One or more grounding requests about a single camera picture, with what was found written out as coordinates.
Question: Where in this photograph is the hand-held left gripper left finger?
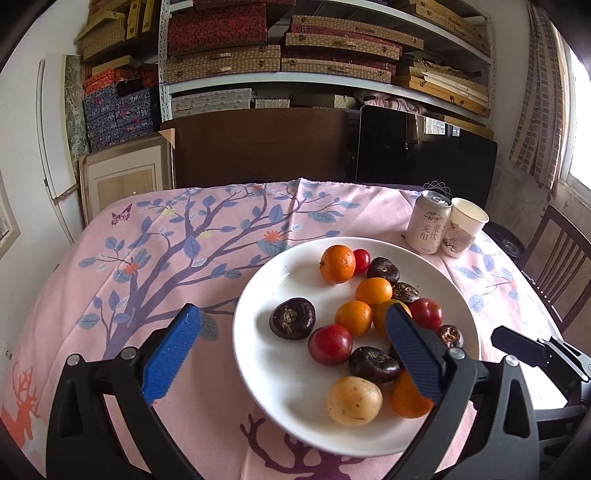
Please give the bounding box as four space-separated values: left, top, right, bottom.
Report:
46 303 204 480

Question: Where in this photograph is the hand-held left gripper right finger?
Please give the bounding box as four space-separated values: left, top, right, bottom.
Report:
383 305 542 480

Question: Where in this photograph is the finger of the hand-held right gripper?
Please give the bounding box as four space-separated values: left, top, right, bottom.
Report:
491 325 591 384
533 401 588 462

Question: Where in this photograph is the red tomato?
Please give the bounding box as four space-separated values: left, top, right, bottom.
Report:
307 324 354 367
409 298 444 332

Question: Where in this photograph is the round orange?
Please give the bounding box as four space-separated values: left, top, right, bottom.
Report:
389 369 435 419

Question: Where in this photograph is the yellow-orange oval kumquat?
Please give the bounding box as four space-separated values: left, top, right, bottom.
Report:
373 299 413 337

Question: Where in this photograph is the small orange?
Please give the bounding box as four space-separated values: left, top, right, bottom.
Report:
355 277 393 308
335 300 374 337

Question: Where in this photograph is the pale yellow round fruit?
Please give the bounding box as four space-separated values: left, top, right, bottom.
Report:
326 376 384 426

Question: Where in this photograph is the white plate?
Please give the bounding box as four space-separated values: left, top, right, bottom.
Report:
232 237 481 457

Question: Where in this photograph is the orange with stem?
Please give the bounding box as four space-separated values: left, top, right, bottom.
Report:
320 244 356 285

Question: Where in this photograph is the large dark water chestnut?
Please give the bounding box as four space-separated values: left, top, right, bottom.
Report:
270 298 317 341

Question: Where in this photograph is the wooden chair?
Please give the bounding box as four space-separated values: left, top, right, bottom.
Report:
515 204 591 335

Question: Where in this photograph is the pink printed tablecloth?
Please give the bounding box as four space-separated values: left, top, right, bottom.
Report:
0 179 570 480

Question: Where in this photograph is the black round weight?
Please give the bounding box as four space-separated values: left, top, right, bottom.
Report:
487 222 528 258

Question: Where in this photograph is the white drink can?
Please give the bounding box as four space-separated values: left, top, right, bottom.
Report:
405 190 452 254

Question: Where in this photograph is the white paper cup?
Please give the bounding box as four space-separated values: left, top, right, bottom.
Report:
441 198 489 258

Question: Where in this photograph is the black glossy board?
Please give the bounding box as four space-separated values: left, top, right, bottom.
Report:
355 104 498 210

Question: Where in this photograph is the brown wooden board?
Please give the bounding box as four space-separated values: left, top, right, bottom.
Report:
161 108 352 189

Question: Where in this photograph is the bright window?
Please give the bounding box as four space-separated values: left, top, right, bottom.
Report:
556 41 591 195

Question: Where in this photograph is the white leaning board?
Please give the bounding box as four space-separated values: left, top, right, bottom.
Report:
37 54 84 243

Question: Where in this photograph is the stack of blue patterned boxes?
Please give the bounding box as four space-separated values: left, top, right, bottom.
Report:
83 69 162 153

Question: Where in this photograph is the pink folded cloth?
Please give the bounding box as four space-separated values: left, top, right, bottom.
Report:
359 90 445 114

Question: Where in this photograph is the tan checked curtain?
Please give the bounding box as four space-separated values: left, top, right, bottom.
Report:
508 2 575 191

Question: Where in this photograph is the marbled slab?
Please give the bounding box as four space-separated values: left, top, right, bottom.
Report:
64 55 90 158

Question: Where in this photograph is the metal storage shelf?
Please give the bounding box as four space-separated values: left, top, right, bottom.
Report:
157 0 496 127

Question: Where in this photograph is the shelf of woven boxes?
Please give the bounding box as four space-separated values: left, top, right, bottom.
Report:
76 0 492 121

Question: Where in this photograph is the wire ornament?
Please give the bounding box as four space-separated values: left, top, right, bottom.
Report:
424 180 455 200

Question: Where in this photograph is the wooden picture frame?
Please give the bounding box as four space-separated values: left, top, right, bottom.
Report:
78 129 176 227

